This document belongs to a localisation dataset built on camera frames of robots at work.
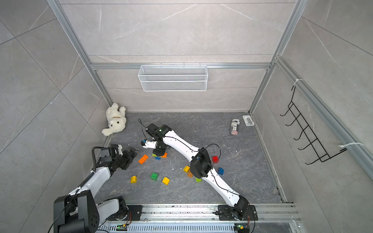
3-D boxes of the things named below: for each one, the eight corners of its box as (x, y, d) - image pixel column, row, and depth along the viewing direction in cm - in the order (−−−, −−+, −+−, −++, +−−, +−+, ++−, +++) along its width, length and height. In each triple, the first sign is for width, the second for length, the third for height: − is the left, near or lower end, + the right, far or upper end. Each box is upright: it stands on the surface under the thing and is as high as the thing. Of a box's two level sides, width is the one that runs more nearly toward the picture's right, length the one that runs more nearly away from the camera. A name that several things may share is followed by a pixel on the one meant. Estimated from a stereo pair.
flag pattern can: (228, 134, 108) (229, 131, 105) (231, 120, 117) (232, 117, 114) (237, 136, 107) (238, 133, 104) (239, 122, 116) (240, 119, 113)
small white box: (245, 125, 114) (246, 124, 112) (242, 117, 120) (243, 115, 118) (253, 125, 114) (254, 124, 112) (250, 117, 120) (251, 115, 118)
